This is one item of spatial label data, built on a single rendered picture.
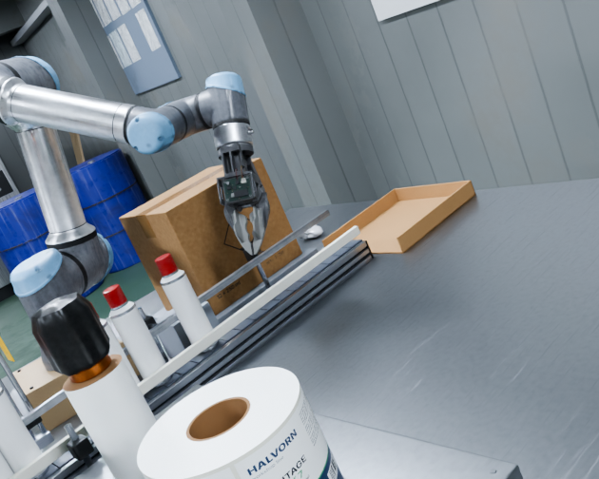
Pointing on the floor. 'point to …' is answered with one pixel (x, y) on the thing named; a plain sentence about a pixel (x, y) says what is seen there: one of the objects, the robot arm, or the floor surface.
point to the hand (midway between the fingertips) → (253, 248)
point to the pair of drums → (99, 201)
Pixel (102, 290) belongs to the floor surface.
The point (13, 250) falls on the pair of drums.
